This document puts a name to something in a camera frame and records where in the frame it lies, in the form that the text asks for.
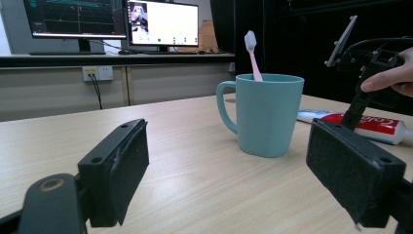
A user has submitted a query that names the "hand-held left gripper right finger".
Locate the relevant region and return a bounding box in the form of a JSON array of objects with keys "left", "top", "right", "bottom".
[{"left": 305, "top": 117, "right": 407, "bottom": 229}]

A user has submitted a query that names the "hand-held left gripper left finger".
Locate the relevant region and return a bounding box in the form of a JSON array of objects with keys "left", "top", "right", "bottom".
[{"left": 77, "top": 118, "right": 151, "bottom": 229}]

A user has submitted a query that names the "toothpaste tube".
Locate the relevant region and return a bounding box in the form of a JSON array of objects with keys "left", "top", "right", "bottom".
[{"left": 296, "top": 108, "right": 413, "bottom": 146}]

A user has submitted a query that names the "teal cup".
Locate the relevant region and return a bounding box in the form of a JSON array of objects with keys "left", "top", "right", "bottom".
[{"left": 215, "top": 72, "right": 306, "bottom": 159}]

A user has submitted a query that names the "pink toothbrush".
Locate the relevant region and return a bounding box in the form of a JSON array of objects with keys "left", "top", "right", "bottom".
[{"left": 244, "top": 29, "right": 264, "bottom": 83}]

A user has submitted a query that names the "black curtain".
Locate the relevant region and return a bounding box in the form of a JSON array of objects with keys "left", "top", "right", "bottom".
[{"left": 209, "top": 0, "right": 413, "bottom": 116}]

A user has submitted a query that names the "monitor with dark screen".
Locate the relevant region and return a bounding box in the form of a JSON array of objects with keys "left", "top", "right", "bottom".
[{"left": 21, "top": 0, "right": 129, "bottom": 57}]

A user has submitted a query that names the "monitor with white screen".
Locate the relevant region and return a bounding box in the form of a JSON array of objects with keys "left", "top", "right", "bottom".
[{"left": 124, "top": 0, "right": 200, "bottom": 55}]

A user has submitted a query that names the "brown cardboard box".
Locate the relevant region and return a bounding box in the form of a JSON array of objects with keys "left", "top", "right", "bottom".
[{"left": 175, "top": 19, "right": 220, "bottom": 55}]

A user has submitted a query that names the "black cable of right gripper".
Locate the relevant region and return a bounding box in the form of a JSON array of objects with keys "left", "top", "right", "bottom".
[{"left": 346, "top": 36, "right": 413, "bottom": 55}]

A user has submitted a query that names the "black wall socket cable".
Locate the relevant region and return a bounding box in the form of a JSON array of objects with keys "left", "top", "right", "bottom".
[{"left": 90, "top": 73, "right": 104, "bottom": 111}]

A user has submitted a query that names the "white wall socket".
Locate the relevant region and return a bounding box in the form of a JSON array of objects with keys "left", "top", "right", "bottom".
[{"left": 81, "top": 65, "right": 115, "bottom": 83}]

